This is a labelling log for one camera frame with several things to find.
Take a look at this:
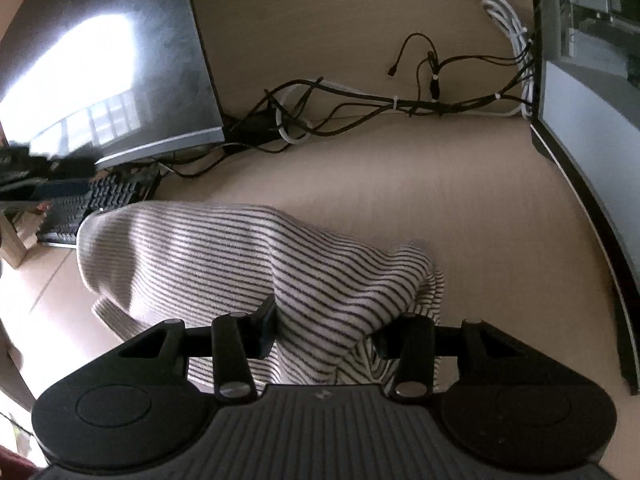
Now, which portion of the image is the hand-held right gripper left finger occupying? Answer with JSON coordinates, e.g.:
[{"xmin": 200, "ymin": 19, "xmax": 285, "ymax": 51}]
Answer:
[{"xmin": 94, "ymin": 294, "xmax": 279, "ymax": 404}]

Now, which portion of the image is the curved black monitor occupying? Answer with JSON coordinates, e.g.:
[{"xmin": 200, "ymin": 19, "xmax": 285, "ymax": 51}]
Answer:
[{"xmin": 0, "ymin": 0, "xmax": 227, "ymax": 172}]

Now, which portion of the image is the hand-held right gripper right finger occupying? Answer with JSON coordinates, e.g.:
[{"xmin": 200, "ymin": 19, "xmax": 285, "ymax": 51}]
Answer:
[{"xmin": 371, "ymin": 311, "xmax": 547, "ymax": 404}]

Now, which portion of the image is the thin white cable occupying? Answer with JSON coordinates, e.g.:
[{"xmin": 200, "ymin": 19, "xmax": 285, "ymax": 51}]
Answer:
[{"xmin": 274, "ymin": 78, "xmax": 351, "ymax": 145}]

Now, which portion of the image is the black cable bundle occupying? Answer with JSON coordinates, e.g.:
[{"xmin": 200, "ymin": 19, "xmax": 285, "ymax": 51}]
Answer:
[{"xmin": 224, "ymin": 32, "xmax": 540, "ymax": 182}]

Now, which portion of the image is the white computer case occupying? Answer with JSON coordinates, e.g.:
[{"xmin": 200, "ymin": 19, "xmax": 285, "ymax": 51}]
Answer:
[{"xmin": 527, "ymin": 0, "xmax": 640, "ymax": 393}]

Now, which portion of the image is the striped white sweater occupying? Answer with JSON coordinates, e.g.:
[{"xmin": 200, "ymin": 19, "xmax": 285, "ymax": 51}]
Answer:
[{"xmin": 77, "ymin": 201, "xmax": 444, "ymax": 392}]

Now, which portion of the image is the light wooden stand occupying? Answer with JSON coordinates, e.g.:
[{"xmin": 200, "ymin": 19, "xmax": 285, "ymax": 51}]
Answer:
[{"xmin": 0, "ymin": 209, "xmax": 28, "ymax": 269}]

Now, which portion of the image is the coiled white cable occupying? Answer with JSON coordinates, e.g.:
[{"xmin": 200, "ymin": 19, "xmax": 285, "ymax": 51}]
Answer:
[{"xmin": 481, "ymin": 0, "xmax": 538, "ymax": 118}]

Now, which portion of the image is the person's dark red clothing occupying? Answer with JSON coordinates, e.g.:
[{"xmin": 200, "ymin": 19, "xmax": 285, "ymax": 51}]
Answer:
[{"xmin": 0, "ymin": 446, "xmax": 40, "ymax": 480}]

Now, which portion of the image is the black keyboard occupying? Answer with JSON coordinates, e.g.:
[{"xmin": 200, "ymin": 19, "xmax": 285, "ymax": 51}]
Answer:
[{"xmin": 36, "ymin": 169, "xmax": 162, "ymax": 247}]

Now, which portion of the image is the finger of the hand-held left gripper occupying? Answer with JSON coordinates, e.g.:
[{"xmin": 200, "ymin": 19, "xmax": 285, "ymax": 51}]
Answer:
[{"xmin": 29, "ymin": 156, "xmax": 99, "ymax": 199}]

